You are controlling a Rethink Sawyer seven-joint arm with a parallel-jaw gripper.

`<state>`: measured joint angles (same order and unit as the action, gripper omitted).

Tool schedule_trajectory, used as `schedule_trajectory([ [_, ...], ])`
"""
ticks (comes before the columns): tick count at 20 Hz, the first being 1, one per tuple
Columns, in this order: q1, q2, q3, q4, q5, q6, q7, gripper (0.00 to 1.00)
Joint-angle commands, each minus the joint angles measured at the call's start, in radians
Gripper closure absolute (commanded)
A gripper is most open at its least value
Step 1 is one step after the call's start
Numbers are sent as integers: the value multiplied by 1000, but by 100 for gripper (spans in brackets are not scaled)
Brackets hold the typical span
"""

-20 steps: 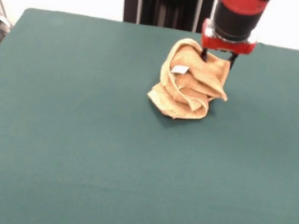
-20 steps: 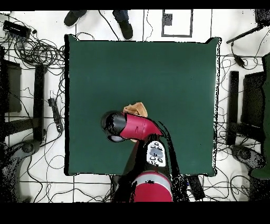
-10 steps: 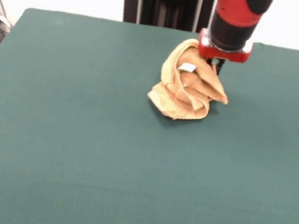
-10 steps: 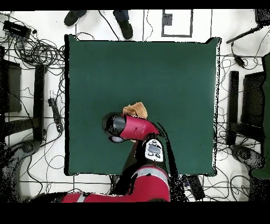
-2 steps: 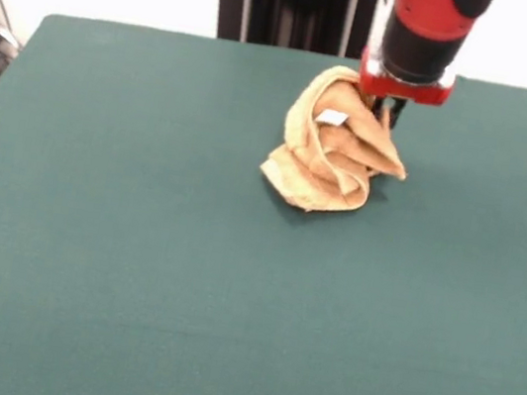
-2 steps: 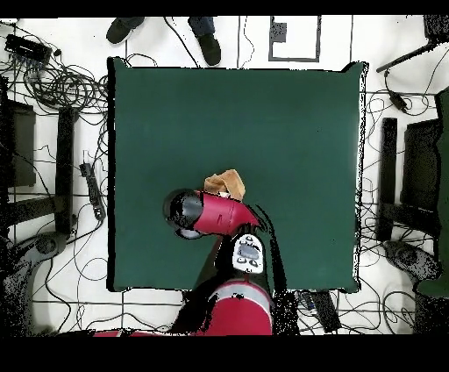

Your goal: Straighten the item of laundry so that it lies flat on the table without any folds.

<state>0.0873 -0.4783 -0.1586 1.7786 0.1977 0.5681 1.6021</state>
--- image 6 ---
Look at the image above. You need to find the tan terry towel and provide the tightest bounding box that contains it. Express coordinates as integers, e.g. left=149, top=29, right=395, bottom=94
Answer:
left=203, top=168, right=246, bottom=202

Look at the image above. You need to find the dark green table cloth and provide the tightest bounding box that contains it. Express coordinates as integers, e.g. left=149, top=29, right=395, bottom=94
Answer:
left=106, top=56, right=369, bottom=294

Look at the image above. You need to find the black power strip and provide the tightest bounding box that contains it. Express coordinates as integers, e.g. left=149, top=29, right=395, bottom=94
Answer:
left=79, top=161, right=107, bottom=221

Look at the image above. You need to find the black floor box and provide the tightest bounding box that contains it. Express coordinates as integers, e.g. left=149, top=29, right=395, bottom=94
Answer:
left=310, top=290, right=342, bottom=333

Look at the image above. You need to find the person's right leg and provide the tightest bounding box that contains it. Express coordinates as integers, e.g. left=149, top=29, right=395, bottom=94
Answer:
left=105, top=16, right=146, bottom=46

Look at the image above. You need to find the grey office chair base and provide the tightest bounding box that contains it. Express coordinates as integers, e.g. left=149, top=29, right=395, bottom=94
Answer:
left=381, top=240, right=444, bottom=283
left=0, top=231, right=69, bottom=336

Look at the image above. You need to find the black power adapter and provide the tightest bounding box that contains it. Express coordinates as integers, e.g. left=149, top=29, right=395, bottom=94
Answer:
left=388, top=89, right=410, bottom=114

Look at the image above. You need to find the green hanging cloth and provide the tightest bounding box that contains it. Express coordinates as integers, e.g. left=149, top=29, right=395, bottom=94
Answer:
left=417, top=87, right=449, bottom=299

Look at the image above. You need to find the black tripod leg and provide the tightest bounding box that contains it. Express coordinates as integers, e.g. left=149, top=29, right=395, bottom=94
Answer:
left=375, top=14, right=449, bottom=74

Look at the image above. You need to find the long black floor cable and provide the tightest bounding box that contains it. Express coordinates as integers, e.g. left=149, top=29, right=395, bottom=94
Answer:
left=162, top=16, right=202, bottom=68

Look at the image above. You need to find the black stand frame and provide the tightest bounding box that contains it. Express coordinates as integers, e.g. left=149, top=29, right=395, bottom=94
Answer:
left=0, top=75, right=79, bottom=237
left=376, top=117, right=444, bottom=243

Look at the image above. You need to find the grey square floor frame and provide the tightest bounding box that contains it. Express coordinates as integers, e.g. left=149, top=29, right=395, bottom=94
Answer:
left=268, top=15, right=322, bottom=63

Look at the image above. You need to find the black cable tangle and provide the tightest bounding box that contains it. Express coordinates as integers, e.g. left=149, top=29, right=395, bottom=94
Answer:
left=0, top=20, right=110, bottom=118

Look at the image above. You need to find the black network switch box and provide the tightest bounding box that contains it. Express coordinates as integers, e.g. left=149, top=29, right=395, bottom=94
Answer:
left=4, top=32, right=53, bottom=64

